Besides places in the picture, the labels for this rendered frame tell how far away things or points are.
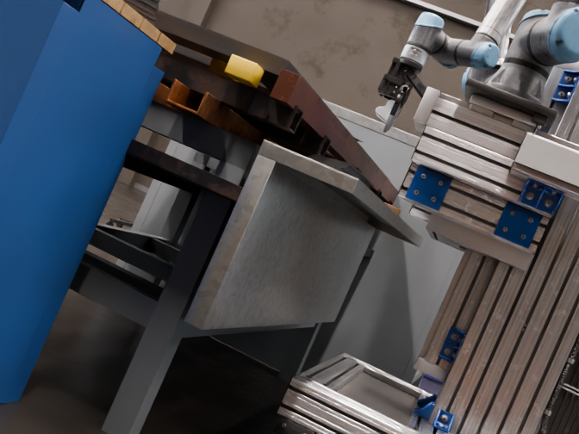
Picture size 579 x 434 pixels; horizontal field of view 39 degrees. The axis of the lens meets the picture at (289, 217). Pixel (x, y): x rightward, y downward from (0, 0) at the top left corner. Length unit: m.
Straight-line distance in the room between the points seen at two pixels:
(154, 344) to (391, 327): 1.57
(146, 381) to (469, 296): 0.92
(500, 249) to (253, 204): 0.79
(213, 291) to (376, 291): 1.66
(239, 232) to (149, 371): 0.38
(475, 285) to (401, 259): 0.96
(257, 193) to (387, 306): 1.67
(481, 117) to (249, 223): 0.72
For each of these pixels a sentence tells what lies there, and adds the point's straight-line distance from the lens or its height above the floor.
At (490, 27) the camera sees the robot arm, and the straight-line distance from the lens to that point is 2.46.
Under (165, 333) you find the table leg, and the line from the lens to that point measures 1.74.
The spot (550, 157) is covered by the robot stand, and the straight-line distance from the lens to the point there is 1.91.
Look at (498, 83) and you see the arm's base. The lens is 2.06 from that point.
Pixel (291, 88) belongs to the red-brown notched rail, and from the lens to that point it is 1.63.
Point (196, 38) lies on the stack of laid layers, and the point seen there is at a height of 0.83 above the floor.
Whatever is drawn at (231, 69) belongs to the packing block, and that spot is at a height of 0.79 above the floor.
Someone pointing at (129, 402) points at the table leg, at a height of 0.08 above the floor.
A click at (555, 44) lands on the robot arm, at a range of 1.97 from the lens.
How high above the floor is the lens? 0.56
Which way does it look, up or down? level
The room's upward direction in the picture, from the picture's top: 24 degrees clockwise
